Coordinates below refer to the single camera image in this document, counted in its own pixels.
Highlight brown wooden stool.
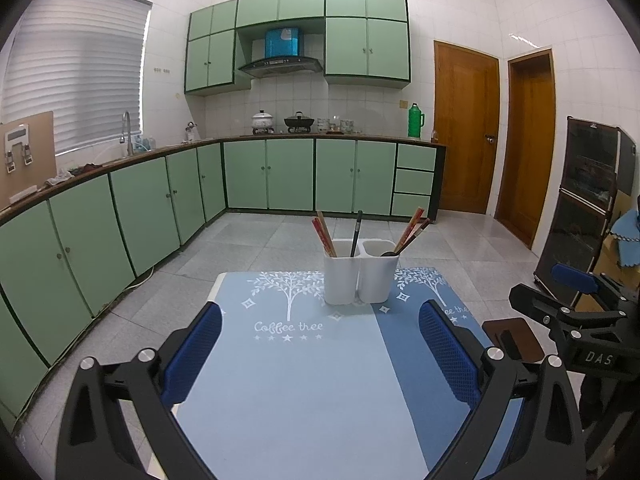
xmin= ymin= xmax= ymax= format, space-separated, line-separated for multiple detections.
xmin=482 ymin=318 xmax=544 ymax=363

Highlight wooden door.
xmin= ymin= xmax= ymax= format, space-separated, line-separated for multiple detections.
xmin=496 ymin=49 xmax=556 ymax=248
xmin=434 ymin=41 xmax=500 ymax=214

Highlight blue box above hood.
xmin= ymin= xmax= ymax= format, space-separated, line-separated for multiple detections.
xmin=265 ymin=27 xmax=304 ymax=58

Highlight green thermos jug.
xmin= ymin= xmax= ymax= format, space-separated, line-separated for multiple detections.
xmin=408 ymin=103 xmax=425 ymax=139

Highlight red-handled bamboo chopstick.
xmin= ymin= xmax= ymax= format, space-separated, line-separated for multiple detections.
xmin=317 ymin=210 xmax=336 ymax=257
xmin=394 ymin=207 xmax=424 ymax=252
xmin=311 ymin=217 xmax=334 ymax=257

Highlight left wooden door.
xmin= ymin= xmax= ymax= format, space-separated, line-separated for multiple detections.
xmin=434 ymin=41 xmax=500 ymax=214

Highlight black glass cabinet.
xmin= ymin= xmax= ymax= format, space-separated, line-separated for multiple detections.
xmin=534 ymin=117 xmax=637 ymax=308

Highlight chrome kitchen faucet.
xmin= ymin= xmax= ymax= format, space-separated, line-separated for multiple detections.
xmin=120 ymin=110 xmax=134 ymax=157

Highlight white cooking pot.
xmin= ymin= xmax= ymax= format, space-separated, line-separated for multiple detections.
xmin=252 ymin=110 xmax=274 ymax=134

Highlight cardboard box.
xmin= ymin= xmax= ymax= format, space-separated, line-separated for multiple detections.
xmin=575 ymin=191 xmax=639 ymax=312

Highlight black wok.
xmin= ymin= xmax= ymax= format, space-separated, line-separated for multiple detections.
xmin=284 ymin=112 xmax=314 ymax=133

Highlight black range hood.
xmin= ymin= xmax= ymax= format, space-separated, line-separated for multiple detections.
xmin=240 ymin=55 xmax=323 ymax=79

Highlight black chopstick silver band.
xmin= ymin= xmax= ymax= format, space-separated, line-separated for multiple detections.
xmin=349 ymin=209 xmax=363 ymax=258

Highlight cardboard board with clips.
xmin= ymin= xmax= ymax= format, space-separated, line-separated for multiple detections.
xmin=0 ymin=112 xmax=58 ymax=209

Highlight green kitchen cabinets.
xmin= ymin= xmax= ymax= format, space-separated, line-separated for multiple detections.
xmin=183 ymin=0 xmax=411 ymax=96
xmin=1 ymin=136 xmax=446 ymax=427

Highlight right wooden door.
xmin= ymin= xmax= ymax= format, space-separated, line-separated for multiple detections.
xmin=496 ymin=49 xmax=556 ymax=248

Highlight dark blue placemat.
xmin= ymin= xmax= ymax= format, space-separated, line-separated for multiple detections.
xmin=373 ymin=266 xmax=490 ymax=469

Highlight white two-compartment utensil holder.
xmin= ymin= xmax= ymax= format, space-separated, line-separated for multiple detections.
xmin=323 ymin=238 xmax=399 ymax=306

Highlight blue cloth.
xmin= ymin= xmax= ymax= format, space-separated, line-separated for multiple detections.
xmin=611 ymin=209 xmax=639 ymax=266

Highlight light blue placemat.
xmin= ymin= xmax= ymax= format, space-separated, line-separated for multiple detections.
xmin=177 ymin=272 xmax=427 ymax=479

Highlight silver kettle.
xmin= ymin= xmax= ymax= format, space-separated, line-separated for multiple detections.
xmin=184 ymin=122 xmax=200 ymax=143

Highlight green upper kitchen cabinets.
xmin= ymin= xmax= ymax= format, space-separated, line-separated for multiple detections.
xmin=183 ymin=0 xmax=411 ymax=96

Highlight white window blind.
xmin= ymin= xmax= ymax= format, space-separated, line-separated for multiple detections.
xmin=1 ymin=0 xmax=151 ymax=154

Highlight green lower kitchen cabinets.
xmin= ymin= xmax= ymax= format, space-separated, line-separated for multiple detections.
xmin=1 ymin=136 xmax=446 ymax=427

